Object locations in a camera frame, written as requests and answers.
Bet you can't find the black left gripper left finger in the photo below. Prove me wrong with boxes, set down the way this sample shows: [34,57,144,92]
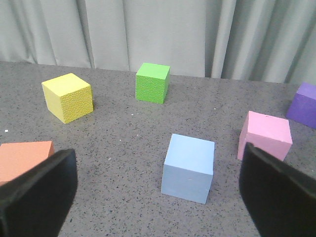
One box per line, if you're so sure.
[0,149,78,237]

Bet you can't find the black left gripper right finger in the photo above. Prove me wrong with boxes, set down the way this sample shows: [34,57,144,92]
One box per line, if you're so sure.
[239,143,316,237]

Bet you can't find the light blue foam cube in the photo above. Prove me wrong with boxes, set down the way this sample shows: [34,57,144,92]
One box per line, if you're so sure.
[161,134,215,204]

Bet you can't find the orange foam cube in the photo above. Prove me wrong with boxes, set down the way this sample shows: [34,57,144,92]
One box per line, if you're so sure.
[0,141,54,185]

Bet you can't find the pink foam cube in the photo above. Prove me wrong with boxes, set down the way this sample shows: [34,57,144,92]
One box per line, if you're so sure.
[237,111,292,161]

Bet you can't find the purple foam cube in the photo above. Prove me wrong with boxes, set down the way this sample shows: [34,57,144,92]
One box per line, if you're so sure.
[286,82,316,128]

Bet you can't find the yellow foam cube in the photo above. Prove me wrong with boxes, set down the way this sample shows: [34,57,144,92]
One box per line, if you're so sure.
[41,73,94,124]

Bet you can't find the grey curtain backdrop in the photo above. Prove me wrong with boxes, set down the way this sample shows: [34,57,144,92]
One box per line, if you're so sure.
[0,0,316,84]

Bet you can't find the green foam cube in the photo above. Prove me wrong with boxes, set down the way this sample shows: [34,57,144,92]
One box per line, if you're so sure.
[135,63,170,104]

